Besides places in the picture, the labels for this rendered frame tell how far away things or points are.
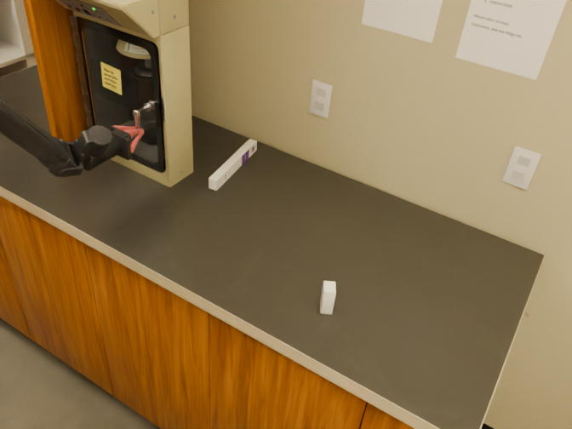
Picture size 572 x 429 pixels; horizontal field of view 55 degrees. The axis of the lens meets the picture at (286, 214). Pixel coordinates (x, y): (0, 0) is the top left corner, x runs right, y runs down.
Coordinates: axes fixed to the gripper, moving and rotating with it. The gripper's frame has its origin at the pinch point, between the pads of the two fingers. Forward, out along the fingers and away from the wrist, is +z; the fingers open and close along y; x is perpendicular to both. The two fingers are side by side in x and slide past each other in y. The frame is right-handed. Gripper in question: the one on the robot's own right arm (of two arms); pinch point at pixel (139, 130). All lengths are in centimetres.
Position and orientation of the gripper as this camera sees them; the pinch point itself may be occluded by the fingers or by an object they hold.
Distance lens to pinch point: 160.7
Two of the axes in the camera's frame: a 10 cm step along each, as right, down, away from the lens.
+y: -8.4, -3.8, 3.8
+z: 5.3, -4.9, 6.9
